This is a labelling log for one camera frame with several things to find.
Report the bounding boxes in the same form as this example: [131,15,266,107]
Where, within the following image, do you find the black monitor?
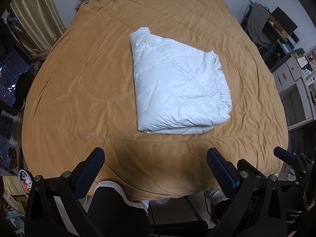
[270,7,298,34]

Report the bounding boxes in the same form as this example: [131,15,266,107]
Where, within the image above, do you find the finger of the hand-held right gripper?
[273,147,297,165]

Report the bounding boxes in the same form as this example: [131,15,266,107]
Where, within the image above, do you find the beige bag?
[31,49,50,61]

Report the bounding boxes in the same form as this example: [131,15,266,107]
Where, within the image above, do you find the dark cloth bundle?
[12,71,34,111]

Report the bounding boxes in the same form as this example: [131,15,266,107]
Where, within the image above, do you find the white drawer shelf unit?
[272,47,316,129]

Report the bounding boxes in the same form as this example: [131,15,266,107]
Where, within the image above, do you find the grey chair with cloth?
[247,2,274,50]

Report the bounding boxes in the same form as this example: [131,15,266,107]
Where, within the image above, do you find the gold curtain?
[8,0,66,55]

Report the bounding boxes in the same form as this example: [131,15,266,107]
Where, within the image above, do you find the mustard quilted bed blanket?
[21,0,289,201]

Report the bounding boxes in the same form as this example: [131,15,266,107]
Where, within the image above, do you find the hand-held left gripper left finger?
[25,147,106,237]

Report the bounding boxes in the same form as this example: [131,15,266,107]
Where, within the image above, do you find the person's right leg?
[206,190,237,228]

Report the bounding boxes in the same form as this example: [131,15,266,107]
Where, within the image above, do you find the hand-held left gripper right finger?
[206,148,289,237]

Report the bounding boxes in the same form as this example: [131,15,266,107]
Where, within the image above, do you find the black metal frame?
[148,195,209,231]

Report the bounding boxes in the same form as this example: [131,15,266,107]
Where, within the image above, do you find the white puffer jacket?
[130,27,232,135]

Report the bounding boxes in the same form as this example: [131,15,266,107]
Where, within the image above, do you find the round printed tin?
[18,169,34,195]

